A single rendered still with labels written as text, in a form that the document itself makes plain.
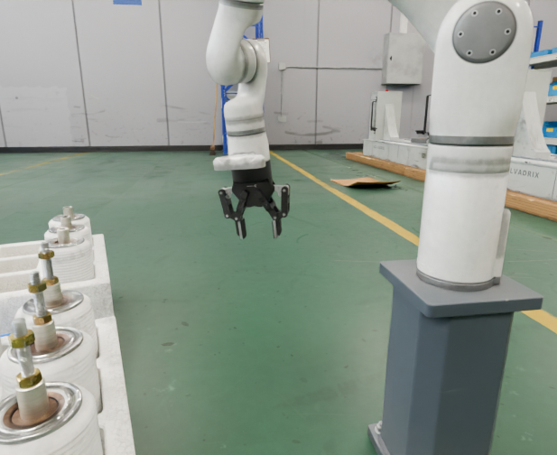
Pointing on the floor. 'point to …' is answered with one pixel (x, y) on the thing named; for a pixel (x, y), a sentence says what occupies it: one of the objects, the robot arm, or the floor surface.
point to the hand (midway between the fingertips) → (259, 231)
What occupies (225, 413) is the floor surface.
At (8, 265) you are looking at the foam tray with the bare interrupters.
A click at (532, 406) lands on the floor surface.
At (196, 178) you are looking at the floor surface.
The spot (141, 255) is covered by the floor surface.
